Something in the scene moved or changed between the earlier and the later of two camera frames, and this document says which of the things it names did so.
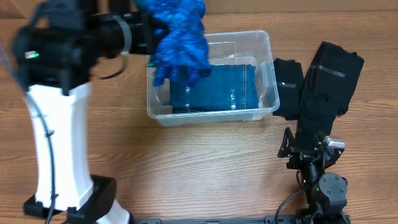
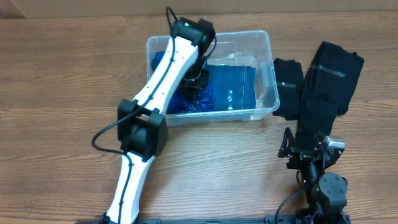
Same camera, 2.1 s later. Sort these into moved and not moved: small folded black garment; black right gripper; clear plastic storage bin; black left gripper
Moved: black left gripper
Not moved: black right gripper; small folded black garment; clear plastic storage bin
